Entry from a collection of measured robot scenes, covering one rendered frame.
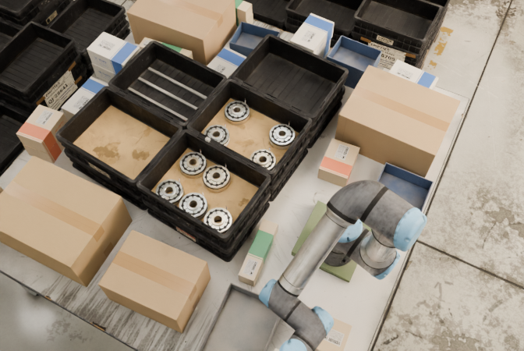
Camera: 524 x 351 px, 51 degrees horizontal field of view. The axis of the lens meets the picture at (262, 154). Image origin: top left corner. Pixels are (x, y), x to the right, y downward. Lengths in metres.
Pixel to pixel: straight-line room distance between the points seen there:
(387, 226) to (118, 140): 1.20
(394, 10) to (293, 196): 1.45
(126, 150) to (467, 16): 2.66
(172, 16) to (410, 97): 1.11
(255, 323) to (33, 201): 0.90
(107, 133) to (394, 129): 1.14
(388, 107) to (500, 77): 1.62
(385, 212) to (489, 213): 1.75
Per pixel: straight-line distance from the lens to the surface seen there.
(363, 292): 2.08
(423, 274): 2.93
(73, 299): 2.15
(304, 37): 2.48
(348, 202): 1.49
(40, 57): 3.17
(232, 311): 1.97
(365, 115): 2.21
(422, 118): 2.25
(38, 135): 2.36
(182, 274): 1.92
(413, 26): 3.20
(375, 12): 3.23
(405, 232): 1.47
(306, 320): 1.60
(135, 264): 1.96
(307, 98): 2.32
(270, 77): 2.39
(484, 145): 3.42
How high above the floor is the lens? 2.64
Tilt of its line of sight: 57 degrees down
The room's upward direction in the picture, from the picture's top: 1 degrees counter-clockwise
